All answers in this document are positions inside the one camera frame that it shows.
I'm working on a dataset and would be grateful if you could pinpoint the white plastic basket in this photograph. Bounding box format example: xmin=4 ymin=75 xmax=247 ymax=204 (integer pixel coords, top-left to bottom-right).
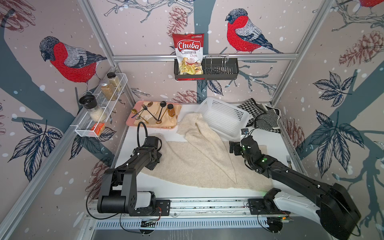
xmin=196 ymin=97 xmax=251 ymax=140

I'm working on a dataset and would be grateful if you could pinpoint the beige knitted scarf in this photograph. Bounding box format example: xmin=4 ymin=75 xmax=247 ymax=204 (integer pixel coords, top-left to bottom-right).
xmin=142 ymin=113 xmax=273 ymax=192

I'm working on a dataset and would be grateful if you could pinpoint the aluminium front rail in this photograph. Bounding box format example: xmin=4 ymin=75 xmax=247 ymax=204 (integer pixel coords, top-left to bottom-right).
xmin=85 ymin=196 xmax=334 ymax=218

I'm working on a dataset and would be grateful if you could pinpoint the spice jar silver lid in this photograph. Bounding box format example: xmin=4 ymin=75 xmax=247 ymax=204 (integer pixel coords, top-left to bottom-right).
xmin=101 ymin=83 xmax=118 ymax=101

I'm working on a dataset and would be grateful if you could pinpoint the black white patterned scarf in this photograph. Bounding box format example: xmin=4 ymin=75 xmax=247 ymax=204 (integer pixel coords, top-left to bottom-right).
xmin=238 ymin=98 xmax=281 ymax=134

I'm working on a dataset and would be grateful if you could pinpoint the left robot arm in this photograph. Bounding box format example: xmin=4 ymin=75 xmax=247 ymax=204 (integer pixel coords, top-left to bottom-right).
xmin=97 ymin=136 xmax=162 ymax=217

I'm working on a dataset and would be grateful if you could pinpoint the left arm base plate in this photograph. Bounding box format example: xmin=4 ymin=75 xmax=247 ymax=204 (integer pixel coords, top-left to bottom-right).
xmin=129 ymin=200 xmax=171 ymax=217

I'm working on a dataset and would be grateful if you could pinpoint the gold spoon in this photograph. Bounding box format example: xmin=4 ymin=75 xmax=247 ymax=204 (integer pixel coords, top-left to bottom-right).
xmin=131 ymin=109 xmax=149 ymax=124

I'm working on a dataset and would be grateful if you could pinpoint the small orange box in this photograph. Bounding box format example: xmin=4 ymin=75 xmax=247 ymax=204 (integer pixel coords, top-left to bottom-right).
xmin=91 ymin=123 xmax=106 ymax=136

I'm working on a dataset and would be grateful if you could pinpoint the black gold fork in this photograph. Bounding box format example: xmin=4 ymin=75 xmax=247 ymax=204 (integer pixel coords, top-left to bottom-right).
xmin=142 ymin=104 xmax=158 ymax=121

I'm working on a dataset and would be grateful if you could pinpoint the pink tray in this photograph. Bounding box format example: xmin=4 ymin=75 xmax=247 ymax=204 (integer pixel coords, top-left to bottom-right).
xmin=125 ymin=100 xmax=183 ymax=130

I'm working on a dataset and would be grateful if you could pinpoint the small amber spice bottle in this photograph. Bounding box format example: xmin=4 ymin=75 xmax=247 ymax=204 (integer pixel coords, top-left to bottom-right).
xmin=167 ymin=104 xmax=176 ymax=118

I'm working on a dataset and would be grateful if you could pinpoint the white wire wall shelf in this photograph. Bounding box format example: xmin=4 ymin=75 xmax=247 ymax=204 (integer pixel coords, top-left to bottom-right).
xmin=75 ymin=73 xmax=128 ymax=139

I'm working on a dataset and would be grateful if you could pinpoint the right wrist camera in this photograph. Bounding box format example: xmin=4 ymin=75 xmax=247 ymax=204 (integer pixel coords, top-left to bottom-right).
xmin=241 ymin=128 xmax=249 ymax=136

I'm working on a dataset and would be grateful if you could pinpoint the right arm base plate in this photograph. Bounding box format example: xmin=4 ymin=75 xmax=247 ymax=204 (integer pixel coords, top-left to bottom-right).
xmin=247 ymin=198 xmax=290 ymax=216

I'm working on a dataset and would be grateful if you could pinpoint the red cassava chips bag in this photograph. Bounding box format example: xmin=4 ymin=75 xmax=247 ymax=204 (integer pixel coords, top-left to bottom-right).
xmin=172 ymin=34 xmax=204 ymax=75

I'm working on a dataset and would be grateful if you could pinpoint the large jar black lid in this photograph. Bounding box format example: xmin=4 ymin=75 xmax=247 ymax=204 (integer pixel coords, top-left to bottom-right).
xmin=79 ymin=95 xmax=107 ymax=123

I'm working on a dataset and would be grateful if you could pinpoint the beige cloth on tray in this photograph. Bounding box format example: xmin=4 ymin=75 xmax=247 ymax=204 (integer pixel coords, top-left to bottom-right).
xmin=134 ymin=101 xmax=183 ymax=129

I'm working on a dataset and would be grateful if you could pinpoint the spice jar black lid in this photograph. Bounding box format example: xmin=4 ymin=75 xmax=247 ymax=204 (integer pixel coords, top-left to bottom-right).
xmin=107 ymin=72 xmax=123 ymax=92

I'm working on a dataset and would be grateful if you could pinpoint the black ladle spoon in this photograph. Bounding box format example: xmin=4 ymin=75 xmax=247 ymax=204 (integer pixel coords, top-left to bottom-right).
xmin=156 ymin=101 xmax=167 ymax=125

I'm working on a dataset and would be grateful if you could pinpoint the black wire wall basket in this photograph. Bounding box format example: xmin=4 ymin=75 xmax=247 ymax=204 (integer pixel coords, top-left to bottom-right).
xmin=174 ymin=57 xmax=239 ymax=81

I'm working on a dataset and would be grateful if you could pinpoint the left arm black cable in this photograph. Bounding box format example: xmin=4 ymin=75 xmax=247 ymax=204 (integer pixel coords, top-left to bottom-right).
xmin=137 ymin=121 xmax=149 ymax=148

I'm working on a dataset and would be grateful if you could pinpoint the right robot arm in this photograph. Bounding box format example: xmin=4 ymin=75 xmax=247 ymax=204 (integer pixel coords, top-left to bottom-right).
xmin=229 ymin=136 xmax=361 ymax=240

